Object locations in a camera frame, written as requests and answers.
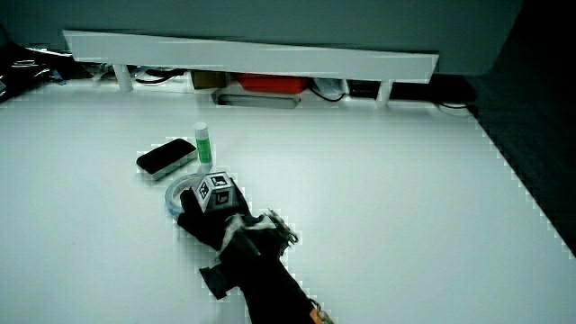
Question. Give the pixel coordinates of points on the person's right hand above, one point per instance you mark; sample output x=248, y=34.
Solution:
x=208, y=222

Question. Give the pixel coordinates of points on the clear tape roll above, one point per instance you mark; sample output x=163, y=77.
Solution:
x=172, y=193

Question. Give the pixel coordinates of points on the green glue stick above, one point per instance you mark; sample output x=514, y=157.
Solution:
x=203, y=144

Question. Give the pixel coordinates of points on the black whiteboard eraser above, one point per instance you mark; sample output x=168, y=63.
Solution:
x=164, y=155

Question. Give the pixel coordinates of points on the gray metal tray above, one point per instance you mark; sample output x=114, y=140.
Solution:
x=257, y=101

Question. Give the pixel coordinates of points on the brown cardboard box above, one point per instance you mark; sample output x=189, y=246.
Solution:
x=208, y=79

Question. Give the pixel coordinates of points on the orange box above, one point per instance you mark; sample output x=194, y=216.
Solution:
x=271, y=83

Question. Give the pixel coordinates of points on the white desk shelf riser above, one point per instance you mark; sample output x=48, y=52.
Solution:
x=252, y=56

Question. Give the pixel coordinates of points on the white plastic bag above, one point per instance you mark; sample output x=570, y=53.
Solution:
x=330, y=87

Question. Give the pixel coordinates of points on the black device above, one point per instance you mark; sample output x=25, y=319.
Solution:
x=363, y=88

